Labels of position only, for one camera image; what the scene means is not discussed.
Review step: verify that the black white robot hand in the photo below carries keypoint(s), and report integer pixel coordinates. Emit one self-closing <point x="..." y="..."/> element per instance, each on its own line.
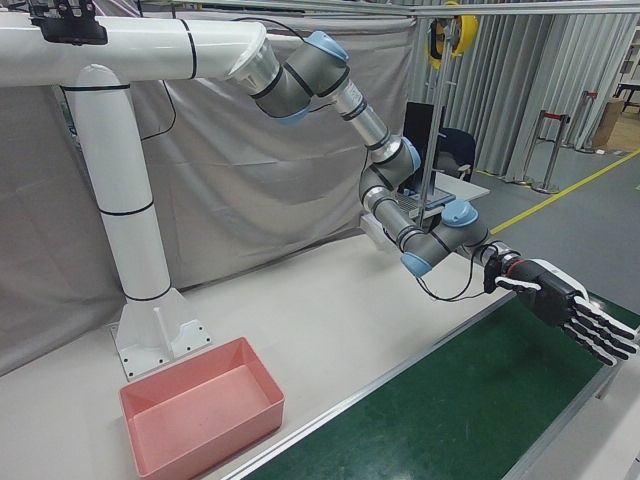
<point x="547" y="300"/>

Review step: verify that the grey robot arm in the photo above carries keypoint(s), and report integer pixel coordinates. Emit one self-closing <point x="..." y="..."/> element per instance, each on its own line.
<point x="300" y="75"/>

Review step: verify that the pink plastic basket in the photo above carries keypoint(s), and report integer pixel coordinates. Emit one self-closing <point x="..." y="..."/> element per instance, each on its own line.
<point x="200" y="415"/>

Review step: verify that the white desk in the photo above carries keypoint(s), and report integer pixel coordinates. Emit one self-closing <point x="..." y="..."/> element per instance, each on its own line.
<point x="472" y="190"/>

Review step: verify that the green belt conveyor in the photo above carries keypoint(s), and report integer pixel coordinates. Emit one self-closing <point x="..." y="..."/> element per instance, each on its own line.
<point x="450" y="410"/>

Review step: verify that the grey blue laptop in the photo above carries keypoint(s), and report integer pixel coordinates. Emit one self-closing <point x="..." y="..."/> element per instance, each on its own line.
<point x="430" y="199"/>

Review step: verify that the dark blue office chair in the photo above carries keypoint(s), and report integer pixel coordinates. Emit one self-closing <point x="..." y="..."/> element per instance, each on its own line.
<point x="457" y="147"/>

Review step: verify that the brown cardboard box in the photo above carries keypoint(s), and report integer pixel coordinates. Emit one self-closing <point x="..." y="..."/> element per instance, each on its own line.
<point x="607" y="125"/>

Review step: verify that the grey pleated partition curtain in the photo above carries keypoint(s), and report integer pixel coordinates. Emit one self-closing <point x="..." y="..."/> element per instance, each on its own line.
<point x="510" y="100"/>

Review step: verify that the black flat monitor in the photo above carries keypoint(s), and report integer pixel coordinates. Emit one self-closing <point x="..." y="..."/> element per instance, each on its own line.
<point x="415" y="130"/>

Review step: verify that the yellow black hanging reel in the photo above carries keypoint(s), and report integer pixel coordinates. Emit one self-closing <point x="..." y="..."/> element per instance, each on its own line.
<point x="467" y="35"/>

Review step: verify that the grey fabric backdrop curtain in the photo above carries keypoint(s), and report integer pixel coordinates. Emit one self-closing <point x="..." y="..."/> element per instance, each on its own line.
<point x="240" y="190"/>

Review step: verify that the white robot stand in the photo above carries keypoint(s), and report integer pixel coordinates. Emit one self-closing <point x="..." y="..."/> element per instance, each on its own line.
<point x="125" y="200"/>

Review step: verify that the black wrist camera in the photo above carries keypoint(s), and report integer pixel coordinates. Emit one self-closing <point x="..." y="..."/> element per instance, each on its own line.
<point x="491" y="275"/>

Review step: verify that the silver stanchion post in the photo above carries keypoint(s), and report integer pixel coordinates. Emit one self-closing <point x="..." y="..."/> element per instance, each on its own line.
<point x="557" y="155"/>
<point x="588" y="125"/>
<point x="533" y="150"/>

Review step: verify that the black overhead camera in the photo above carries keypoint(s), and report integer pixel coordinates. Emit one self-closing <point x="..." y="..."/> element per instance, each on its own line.
<point x="70" y="30"/>

